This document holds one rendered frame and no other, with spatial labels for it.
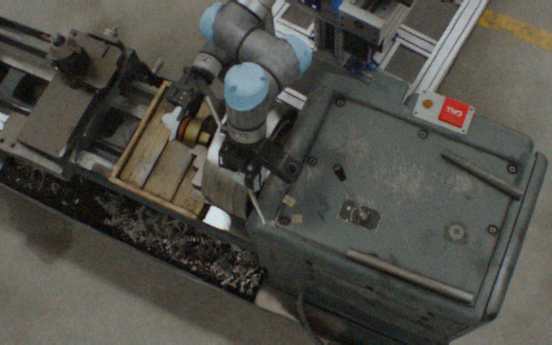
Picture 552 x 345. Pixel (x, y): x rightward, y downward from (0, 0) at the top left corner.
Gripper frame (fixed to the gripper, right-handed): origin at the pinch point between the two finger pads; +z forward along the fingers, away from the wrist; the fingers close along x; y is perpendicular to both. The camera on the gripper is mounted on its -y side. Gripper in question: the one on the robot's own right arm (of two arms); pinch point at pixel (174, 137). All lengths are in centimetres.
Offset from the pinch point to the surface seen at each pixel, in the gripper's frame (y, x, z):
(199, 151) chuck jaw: -8.9, 2.1, 1.6
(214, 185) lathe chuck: -18.5, 8.6, 9.9
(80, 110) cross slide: 36.0, -11.0, 0.2
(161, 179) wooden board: 5.7, -19.6, 7.7
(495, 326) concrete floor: -114, -108, -9
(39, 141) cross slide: 42.8, -11.0, 13.8
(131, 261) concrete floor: 36, -108, 27
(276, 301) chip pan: -35, -54, 22
